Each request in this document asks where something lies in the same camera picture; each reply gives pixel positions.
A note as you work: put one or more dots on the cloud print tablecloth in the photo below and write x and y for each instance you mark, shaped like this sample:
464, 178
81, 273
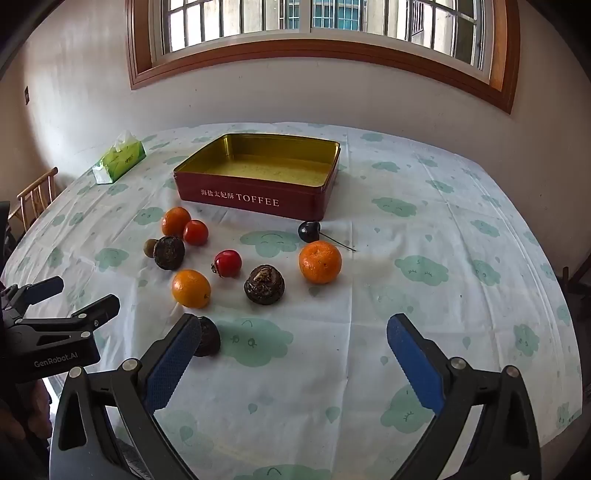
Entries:
415, 207

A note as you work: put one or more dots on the small orange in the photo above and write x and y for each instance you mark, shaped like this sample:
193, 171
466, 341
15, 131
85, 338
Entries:
191, 289
174, 220

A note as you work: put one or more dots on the red tomato with calyx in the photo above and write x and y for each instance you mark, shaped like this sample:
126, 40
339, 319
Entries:
228, 263

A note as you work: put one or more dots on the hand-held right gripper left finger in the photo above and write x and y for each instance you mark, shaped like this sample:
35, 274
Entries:
173, 364

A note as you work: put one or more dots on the wooden chair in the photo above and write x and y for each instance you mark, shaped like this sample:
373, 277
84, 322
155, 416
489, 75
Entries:
39, 183

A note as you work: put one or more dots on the dark furniture piece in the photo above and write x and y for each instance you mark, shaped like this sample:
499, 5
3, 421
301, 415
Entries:
572, 281

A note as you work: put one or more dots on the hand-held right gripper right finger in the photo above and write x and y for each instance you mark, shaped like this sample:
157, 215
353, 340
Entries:
415, 364

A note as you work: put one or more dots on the green tissue pack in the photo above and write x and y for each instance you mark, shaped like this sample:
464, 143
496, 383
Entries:
121, 159

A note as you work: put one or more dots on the red tin box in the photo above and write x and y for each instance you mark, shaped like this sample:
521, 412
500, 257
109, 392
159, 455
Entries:
231, 201

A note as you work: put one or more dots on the large rough mandarin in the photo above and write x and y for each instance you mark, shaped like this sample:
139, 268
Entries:
320, 262

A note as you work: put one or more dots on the small brown round fruit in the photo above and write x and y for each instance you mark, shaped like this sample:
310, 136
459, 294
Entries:
150, 246

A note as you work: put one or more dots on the black chair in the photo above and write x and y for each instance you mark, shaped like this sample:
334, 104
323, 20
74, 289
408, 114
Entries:
3, 221

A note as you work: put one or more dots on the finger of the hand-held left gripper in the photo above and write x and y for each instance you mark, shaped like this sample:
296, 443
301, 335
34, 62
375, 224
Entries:
46, 286
104, 307

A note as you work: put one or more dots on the wooden framed window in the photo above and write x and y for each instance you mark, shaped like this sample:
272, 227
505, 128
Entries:
207, 18

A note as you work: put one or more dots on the red cherry tomato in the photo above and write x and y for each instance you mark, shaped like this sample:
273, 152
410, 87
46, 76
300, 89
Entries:
195, 232

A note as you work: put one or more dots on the dark water chestnut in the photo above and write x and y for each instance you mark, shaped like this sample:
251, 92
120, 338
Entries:
264, 286
210, 337
169, 253

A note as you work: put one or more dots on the person's left hand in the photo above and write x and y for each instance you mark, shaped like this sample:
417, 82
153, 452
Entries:
39, 408

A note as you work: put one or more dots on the dark cherry with stem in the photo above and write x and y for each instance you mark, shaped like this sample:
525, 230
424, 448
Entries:
308, 230

